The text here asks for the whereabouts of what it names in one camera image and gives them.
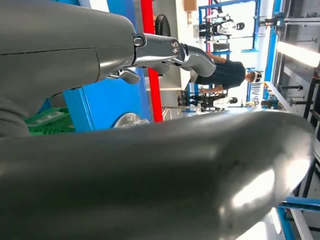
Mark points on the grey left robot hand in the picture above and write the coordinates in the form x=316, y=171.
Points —
x=75, y=185

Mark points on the green plastic crate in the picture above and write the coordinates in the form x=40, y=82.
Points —
x=50, y=124

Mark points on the long red barrier belt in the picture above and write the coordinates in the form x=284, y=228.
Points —
x=155, y=96

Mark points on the black round stool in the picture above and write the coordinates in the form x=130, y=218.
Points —
x=162, y=24

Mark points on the silver black humanoid robot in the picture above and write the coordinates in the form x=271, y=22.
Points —
x=220, y=102
x=225, y=28

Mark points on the person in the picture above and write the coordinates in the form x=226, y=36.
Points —
x=225, y=74

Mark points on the small cardboard box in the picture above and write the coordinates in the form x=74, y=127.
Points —
x=190, y=5

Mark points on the blue metal pillar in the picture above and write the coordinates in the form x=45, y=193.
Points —
x=271, y=49

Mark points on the blue metal gantry frame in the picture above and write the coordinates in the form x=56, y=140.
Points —
x=256, y=26

